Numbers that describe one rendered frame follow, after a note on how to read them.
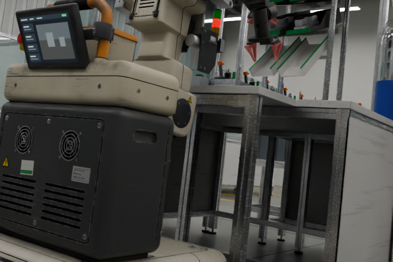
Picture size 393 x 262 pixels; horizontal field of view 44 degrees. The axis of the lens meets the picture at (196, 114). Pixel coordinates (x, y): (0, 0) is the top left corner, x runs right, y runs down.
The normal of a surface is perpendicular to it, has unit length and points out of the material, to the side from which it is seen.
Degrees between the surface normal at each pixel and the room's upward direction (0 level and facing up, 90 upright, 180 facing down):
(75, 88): 90
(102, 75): 90
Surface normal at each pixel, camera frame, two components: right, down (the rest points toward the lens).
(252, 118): -0.59, -0.14
